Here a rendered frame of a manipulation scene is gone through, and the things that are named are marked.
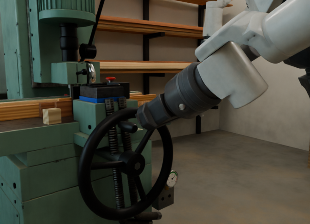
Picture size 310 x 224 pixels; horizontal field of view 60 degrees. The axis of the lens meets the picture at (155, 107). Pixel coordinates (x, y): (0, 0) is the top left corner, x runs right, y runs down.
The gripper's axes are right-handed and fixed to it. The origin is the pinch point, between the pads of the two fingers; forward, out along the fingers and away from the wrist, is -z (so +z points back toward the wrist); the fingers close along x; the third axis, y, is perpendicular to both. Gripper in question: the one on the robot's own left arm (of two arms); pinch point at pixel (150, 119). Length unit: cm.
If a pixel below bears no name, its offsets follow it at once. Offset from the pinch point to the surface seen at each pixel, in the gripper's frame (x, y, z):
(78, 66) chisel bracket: 5.2, 28.6, -25.7
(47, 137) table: -13.2, 8.9, -25.3
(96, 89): -1.9, 14.1, -11.7
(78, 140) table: -6.5, 5.0, -23.0
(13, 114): -15.4, 21.1, -36.4
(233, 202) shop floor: 132, -69, -101
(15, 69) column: -5, 43, -50
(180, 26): 231, 117, -133
